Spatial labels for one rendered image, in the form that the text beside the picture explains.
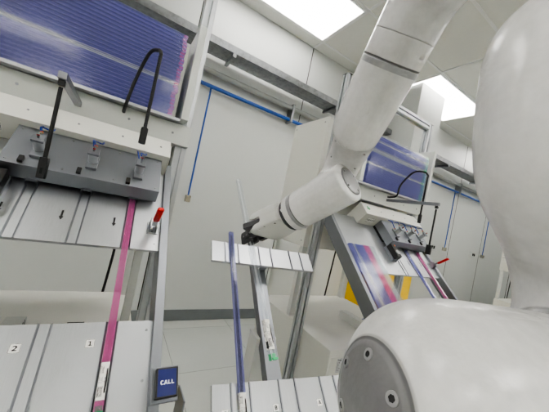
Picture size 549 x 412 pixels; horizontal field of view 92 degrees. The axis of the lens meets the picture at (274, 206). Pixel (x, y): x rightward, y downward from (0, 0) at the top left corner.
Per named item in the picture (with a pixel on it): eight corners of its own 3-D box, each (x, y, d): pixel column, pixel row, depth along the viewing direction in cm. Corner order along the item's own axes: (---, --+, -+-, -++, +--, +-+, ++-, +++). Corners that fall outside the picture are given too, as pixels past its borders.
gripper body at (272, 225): (306, 204, 66) (275, 221, 73) (276, 192, 60) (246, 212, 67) (311, 231, 63) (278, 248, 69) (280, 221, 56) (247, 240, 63)
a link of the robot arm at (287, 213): (311, 199, 65) (301, 203, 67) (286, 187, 59) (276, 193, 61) (317, 230, 61) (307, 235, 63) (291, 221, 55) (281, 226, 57)
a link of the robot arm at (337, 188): (298, 185, 64) (283, 201, 56) (345, 155, 56) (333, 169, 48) (319, 213, 64) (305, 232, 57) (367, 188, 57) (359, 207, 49)
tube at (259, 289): (274, 360, 55) (277, 359, 54) (269, 361, 54) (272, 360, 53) (238, 182, 85) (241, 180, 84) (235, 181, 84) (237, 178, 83)
